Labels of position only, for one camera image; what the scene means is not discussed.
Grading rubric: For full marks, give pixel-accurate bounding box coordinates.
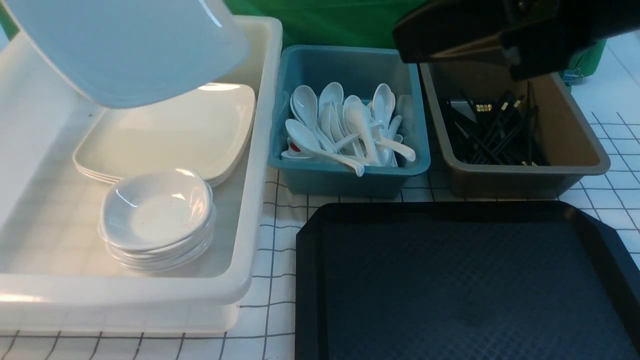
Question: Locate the white checkered tablecloth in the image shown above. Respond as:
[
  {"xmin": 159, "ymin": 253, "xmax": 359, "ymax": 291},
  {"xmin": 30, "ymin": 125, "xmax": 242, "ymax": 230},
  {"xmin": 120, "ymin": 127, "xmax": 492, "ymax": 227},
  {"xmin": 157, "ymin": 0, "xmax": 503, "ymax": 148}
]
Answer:
[{"xmin": 1, "ymin": 38, "xmax": 639, "ymax": 360}]

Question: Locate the stack of white bowls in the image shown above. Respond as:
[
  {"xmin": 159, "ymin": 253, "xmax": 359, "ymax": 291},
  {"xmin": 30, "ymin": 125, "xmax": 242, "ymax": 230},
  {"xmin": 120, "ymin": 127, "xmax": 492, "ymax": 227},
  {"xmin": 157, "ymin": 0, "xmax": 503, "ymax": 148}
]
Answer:
[{"xmin": 98, "ymin": 168, "xmax": 217, "ymax": 273}]

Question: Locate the white spoon bin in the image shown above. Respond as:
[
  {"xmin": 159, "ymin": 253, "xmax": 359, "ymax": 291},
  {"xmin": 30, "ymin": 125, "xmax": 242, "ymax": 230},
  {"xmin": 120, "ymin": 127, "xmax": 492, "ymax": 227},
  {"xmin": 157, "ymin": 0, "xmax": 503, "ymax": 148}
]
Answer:
[
  {"xmin": 370, "ymin": 83, "xmax": 396, "ymax": 131},
  {"xmin": 343, "ymin": 101, "xmax": 382, "ymax": 166}
]

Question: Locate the white spoon with red label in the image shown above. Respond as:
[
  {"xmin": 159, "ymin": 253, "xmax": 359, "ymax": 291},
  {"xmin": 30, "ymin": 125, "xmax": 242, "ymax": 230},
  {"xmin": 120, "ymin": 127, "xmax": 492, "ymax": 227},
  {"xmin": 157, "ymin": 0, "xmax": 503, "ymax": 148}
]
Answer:
[{"xmin": 280, "ymin": 142, "xmax": 318, "ymax": 162}]

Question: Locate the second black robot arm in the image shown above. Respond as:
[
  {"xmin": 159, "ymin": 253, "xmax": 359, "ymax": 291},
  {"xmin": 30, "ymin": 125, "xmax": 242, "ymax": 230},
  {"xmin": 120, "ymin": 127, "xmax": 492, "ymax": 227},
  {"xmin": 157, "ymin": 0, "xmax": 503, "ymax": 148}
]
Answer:
[{"xmin": 391, "ymin": 0, "xmax": 640, "ymax": 81}]

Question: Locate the white spoon right bin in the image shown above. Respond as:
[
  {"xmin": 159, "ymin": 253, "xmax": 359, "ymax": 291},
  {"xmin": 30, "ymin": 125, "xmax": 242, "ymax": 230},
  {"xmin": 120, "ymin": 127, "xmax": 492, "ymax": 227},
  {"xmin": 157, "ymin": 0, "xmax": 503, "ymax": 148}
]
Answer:
[{"xmin": 370, "ymin": 83, "xmax": 396, "ymax": 131}]

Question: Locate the black serving tray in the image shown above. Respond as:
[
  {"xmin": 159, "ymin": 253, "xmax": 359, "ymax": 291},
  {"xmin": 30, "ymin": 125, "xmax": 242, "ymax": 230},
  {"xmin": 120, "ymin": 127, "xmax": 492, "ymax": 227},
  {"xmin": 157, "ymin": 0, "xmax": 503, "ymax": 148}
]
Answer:
[{"xmin": 294, "ymin": 201, "xmax": 640, "ymax": 360}]

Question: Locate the green cloth backdrop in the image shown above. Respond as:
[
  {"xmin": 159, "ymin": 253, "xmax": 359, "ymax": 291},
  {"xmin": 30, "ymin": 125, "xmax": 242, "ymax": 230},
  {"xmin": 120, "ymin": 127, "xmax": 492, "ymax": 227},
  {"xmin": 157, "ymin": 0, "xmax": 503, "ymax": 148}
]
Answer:
[{"xmin": 0, "ymin": 0, "xmax": 608, "ymax": 78}]

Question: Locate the metal clamp on backdrop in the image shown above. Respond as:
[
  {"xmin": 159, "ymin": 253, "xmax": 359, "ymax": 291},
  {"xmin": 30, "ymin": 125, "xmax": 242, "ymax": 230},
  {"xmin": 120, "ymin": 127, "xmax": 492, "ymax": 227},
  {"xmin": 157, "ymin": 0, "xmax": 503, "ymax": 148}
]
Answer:
[{"xmin": 561, "ymin": 68, "xmax": 585, "ymax": 87}]

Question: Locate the large white plastic bin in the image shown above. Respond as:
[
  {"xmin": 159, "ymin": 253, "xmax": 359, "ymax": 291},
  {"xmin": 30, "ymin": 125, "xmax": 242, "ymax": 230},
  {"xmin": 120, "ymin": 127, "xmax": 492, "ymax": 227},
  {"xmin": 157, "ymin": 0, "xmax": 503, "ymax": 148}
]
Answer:
[{"xmin": 1, "ymin": 15, "xmax": 282, "ymax": 335}]

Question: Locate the teal plastic bin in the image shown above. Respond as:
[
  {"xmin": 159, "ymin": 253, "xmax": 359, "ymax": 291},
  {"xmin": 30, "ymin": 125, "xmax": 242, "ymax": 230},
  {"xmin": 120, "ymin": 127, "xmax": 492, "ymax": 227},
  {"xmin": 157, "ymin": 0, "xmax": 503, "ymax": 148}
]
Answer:
[{"xmin": 267, "ymin": 45, "xmax": 431, "ymax": 199}]

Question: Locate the stack of white square plates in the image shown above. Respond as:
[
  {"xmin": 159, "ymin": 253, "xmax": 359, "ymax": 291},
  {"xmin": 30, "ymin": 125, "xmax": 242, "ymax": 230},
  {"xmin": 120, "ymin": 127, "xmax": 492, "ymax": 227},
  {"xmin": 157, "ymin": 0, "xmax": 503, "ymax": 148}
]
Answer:
[{"xmin": 73, "ymin": 82, "xmax": 257, "ymax": 186}]

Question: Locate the brown plastic bin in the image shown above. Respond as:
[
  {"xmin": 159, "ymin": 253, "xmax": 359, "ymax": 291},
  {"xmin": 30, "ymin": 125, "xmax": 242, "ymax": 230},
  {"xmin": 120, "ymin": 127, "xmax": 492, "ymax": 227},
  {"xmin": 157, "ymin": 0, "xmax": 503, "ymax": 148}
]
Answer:
[{"xmin": 419, "ymin": 62, "xmax": 611, "ymax": 199}]

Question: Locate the pile of black chopsticks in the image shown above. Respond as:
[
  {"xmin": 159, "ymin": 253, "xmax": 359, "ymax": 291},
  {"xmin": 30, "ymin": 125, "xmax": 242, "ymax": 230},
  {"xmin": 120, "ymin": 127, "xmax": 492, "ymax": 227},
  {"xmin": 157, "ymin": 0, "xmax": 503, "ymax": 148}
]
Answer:
[{"xmin": 439, "ymin": 80, "xmax": 550, "ymax": 167}]

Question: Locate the large white square plate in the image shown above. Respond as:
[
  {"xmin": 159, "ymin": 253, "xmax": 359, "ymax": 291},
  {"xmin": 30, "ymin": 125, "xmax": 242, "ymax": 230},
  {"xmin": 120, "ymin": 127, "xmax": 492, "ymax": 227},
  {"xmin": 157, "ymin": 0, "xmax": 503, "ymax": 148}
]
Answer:
[{"xmin": 2, "ymin": 0, "xmax": 250, "ymax": 109}]

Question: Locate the white spoon centre bin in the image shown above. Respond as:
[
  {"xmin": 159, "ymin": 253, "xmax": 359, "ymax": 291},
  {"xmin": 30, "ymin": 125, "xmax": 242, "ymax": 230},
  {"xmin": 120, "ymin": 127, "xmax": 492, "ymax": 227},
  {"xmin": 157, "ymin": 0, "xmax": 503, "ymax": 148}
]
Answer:
[{"xmin": 343, "ymin": 101, "xmax": 382, "ymax": 166}]

